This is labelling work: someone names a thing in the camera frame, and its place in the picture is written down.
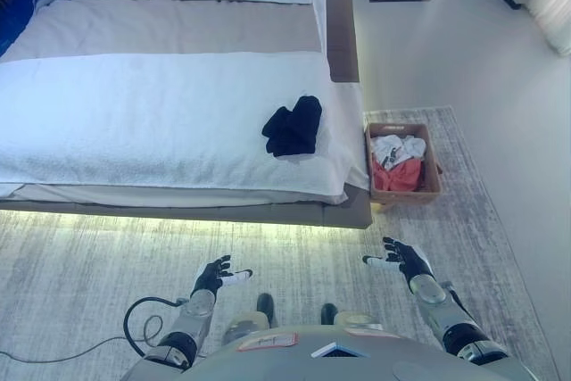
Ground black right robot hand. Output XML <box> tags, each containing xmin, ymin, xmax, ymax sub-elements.
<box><xmin>361</xmin><ymin>236</ymin><xmax>434</xmax><ymax>285</ymax></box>

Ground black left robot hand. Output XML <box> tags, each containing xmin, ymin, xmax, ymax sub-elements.
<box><xmin>191</xmin><ymin>254</ymin><xmax>254</xmax><ymax>298</ymax></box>

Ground black clothes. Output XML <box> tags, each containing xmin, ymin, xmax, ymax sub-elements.
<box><xmin>261</xmin><ymin>95</ymin><xmax>324</xmax><ymax>158</ymax></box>

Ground brown laundry basket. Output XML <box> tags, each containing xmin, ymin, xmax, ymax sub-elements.
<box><xmin>364</xmin><ymin>121</ymin><xmax>445</xmax><ymax>204</ymax></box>

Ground white bed sheet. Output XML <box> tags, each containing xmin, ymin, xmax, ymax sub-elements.
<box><xmin>0</xmin><ymin>80</ymin><xmax>372</xmax><ymax>211</ymax></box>

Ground bed with white duvet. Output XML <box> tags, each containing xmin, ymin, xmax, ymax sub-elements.
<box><xmin>0</xmin><ymin>0</ymin><xmax>374</xmax><ymax>231</ymax></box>

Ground grey bed cover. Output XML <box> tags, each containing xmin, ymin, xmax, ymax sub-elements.
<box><xmin>0</xmin><ymin>0</ymin><xmax>325</xmax><ymax>63</ymax></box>

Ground silver left robot leg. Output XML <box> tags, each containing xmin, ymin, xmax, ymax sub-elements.
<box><xmin>222</xmin><ymin>293</ymin><xmax>277</xmax><ymax>346</ymax></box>

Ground silver robot leg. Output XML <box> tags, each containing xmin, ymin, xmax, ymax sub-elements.
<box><xmin>319</xmin><ymin>302</ymin><xmax>385</xmax><ymax>337</ymax></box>
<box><xmin>222</xmin><ymin>293</ymin><xmax>277</xmax><ymax>346</ymax></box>

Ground orange garment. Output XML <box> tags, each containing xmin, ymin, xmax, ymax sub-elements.
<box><xmin>372</xmin><ymin>157</ymin><xmax>425</xmax><ymax>193</ymax></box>

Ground silver right robot leg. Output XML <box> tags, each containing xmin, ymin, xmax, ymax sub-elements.
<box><xmin>319</xmin><ymin>302</ymin><xmax>385</xmax><ymax>337</ymax></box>

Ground white garment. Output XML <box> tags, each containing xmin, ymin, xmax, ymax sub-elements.
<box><xmin>371</xmin><ymin>134</ymin><xmax>427</xmax><ymax>171</ymax></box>

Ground silver robot torso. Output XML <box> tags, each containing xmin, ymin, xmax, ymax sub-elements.
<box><xmin>120</xmin><ymin>325</ymin><xmax>548</xmax><ymax>381</ymax></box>

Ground grey patterned rug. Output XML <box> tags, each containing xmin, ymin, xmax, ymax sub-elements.
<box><xmin>0</xmin><ymin>105</ymin><xmax>543</xmax><ymax>381</ymax></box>

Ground white terry blanket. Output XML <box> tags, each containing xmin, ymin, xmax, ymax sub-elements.
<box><xmin>0</xmin><ymin>50</ymin><xmax>371</xmax><ymax>209</ymax></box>

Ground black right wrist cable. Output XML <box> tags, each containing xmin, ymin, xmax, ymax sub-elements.
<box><xmin>441</xmin><ymin>280</ymin><xmax>474</xmax><ymax>318</ymax></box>

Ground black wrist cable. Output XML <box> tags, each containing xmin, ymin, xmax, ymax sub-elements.
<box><xmin>441</xmin><ymin>280</ymin><xmax>474</xmax><ymax>318</ymax></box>
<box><xmin>123</xmin><ymin>294</ymin><xmax>188</xmax><ymax>355</ymax></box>

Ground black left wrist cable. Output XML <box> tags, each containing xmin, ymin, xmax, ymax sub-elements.
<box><xmin>123</xmin><ymin>294</ymin><xmax>188</xmax><ymax>355</ymax></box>

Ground thin grey floor cable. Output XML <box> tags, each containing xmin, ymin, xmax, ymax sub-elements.
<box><xmin>0</xmin><ymin>313</ymin><xmax>164</xmax><ymax>363</ymax></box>

